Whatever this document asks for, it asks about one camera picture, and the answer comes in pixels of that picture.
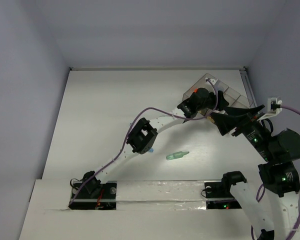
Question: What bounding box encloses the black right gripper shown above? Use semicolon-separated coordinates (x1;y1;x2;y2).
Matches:
210;103;276;160

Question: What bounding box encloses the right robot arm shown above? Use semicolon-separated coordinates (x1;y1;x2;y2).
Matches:
203;103;300;240

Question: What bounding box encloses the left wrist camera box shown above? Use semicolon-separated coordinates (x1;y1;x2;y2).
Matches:
205;77;219;86

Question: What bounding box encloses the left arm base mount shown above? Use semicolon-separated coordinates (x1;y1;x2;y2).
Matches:
68;182;117;211

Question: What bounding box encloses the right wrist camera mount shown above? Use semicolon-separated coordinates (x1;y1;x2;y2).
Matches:
259;96;283;121

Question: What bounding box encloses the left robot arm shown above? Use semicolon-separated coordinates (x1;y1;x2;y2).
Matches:
76;88;230;198

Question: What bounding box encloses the green utility knife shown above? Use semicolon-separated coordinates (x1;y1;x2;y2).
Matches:
165;151;190;161

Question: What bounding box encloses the white front board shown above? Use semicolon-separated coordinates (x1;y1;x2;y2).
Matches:
20;179;251;240

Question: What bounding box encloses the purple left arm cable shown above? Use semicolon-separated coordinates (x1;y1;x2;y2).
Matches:
68;79;220;208

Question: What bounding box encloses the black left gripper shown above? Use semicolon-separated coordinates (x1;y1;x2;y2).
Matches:
195;88;228;112

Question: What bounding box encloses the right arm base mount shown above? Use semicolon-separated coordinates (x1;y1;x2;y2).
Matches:
200;171;247;210

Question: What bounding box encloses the clear four-compartment organizer tray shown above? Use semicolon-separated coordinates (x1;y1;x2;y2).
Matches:
178;73;254;119

